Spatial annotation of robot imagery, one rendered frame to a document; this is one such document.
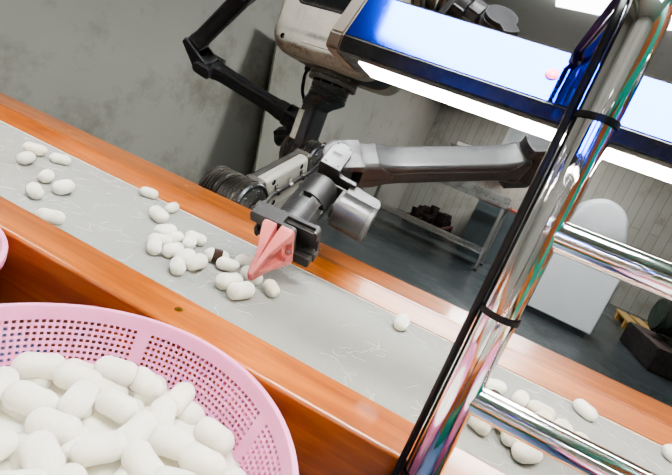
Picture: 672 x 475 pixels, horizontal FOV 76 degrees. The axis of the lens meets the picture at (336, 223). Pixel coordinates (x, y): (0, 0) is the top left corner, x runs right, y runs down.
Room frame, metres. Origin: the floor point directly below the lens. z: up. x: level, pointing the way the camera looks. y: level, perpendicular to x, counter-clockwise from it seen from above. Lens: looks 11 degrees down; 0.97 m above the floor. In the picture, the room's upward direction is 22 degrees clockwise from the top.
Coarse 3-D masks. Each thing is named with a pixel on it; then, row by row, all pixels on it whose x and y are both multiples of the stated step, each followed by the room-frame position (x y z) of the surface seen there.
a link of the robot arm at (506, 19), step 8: (488, 8) 1.07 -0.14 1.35; (496, 8) 1.07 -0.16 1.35; (504, 8) 1.08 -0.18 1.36; (488, 16) 1.05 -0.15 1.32; (496, 16) 1.05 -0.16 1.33; (504, 16) 1.06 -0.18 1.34; (512, 16) 1.07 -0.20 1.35; (480, 24) 1.07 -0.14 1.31; (488, 24) 1.05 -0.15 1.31; (496, 24) 1.04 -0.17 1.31; (504, 24) 1.04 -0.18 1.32; (512, 24) 1.04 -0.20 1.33; (512, 32) 1.03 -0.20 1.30; (536, 160) 0.80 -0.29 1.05; (536, 168) 0.81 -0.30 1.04; (528, 176) 0.83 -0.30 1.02; (528, 184) 0.84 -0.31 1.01
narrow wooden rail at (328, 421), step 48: (48, 240) 0.40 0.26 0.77; (0, 288) 0.39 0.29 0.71; (48, 288) 0.38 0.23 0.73; (96, 288) 0.36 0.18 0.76; (144, 288) 0.39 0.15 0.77; (96, 336) 0.36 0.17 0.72; (240, 336) 0.37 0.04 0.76; (288, 384) 0.32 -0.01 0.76; (336, 384) 0.35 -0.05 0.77; (336, 432) 0.30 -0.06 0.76; (384, 432) 0.31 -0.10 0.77
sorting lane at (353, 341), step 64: (0, 128) 0.81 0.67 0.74; (0, 192) 0.53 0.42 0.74; (128, 192) 0.73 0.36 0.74; (128, 256) 0.49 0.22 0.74; (256, 320) 0.46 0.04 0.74; (320, 320) 0.53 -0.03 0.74; (384, 320) 0.61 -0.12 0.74; (384, 384) 0.43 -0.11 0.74; (512, 384) 0.56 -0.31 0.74; (640, 448) 0.52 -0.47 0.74
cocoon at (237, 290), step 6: (234, 282) 0.49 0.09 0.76; (240, 282) 0.49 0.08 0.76; (246, 282) 0.50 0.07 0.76; (228, 288) 0.48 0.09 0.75; (234, 288) 0.48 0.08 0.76; (240, 288) 0.48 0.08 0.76; (246, 288) 0.49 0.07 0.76; (252, 288) 0.50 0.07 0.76; (228, 294) 0.48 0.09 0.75; (234, 294) 0.48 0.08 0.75; (240, 294) 0.48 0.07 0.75; (246, 294) 0.49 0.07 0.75; (252, 294) 0.50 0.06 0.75
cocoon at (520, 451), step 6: (516, 444) 0.39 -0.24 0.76; (522, 444) 0.39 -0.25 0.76; (516, 450) 0.38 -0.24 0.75; (522, 450) 0.38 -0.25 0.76; (528, 450) 0.38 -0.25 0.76; (534, 450) 0.39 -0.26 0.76; (516, 456) 0.38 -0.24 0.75; (522, 456) 0.38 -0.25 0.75; (528, 456) 0.38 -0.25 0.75; (534, 456) 0.38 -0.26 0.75; (540, 456) 0.39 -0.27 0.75; (522, 462) 0.38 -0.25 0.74; (528, 462) 0.38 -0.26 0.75; (534, 462) 0.38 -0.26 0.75
